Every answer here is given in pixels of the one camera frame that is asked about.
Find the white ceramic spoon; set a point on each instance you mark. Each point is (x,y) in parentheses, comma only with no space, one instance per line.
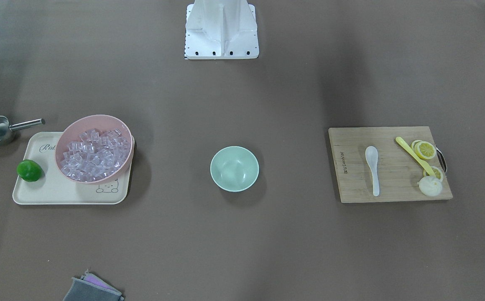
(371,157)

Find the mint green bowl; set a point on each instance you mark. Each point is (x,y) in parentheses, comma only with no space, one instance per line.
(234,169)

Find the pink bowl of ice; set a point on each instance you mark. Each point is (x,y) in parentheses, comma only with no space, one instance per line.
(94,150)

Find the wooden cutting board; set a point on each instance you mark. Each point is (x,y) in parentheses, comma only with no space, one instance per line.
(398,172)

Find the yellow plastic knife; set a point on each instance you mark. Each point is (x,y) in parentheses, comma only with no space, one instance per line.
(427,168)

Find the lemon slice stack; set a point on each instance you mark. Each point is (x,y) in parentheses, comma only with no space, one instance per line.
(424,149)

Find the cream serving tray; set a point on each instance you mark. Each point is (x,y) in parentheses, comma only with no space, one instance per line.
(55,188)

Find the lemon slice near bun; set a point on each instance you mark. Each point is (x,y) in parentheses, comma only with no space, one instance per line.
(438,173)

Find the grey folded cloth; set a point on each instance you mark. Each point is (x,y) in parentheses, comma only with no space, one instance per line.
(90,287)

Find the green lime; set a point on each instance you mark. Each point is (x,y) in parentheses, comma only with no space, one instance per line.
(29,170)

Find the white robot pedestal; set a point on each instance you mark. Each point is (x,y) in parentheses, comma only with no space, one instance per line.
(221,29)

